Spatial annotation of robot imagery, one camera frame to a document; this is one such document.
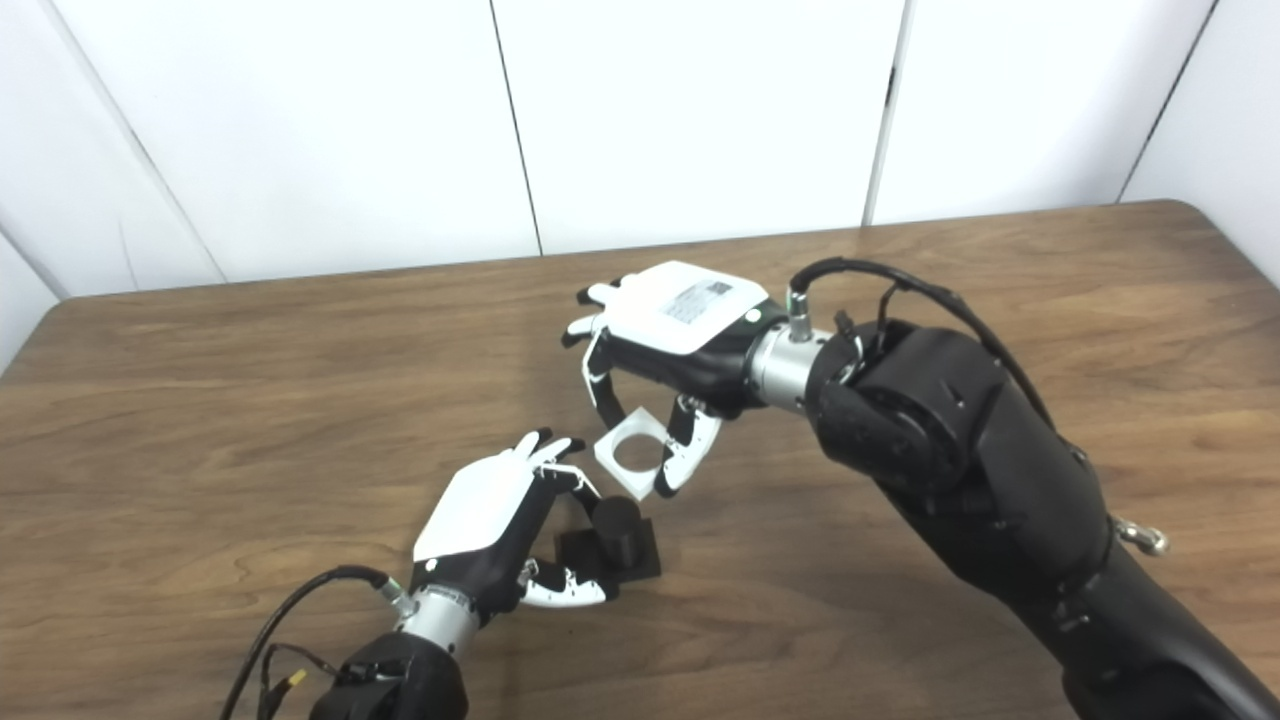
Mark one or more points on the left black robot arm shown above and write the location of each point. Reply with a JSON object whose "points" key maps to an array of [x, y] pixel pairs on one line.
{"points": [[410, 680]]}

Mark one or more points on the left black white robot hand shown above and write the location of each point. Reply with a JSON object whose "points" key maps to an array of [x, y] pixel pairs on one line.
{"points": [[480, 510]]}

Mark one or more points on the white square piece with hole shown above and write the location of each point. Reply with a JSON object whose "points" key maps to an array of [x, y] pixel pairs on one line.
{"points": [[640, 480]]}

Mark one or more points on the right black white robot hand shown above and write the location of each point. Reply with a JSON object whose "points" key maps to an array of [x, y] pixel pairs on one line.
{"points": [[680, 320]]}

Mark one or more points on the silver metal clip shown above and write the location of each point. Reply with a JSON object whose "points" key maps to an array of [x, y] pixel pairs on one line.
{"points": [[1145, 538]]}

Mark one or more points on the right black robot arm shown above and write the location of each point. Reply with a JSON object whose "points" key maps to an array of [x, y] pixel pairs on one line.
{"points": [[960, 450]]}

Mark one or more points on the black peg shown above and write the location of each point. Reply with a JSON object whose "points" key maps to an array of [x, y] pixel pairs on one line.
{"points": [[618, 525]]}

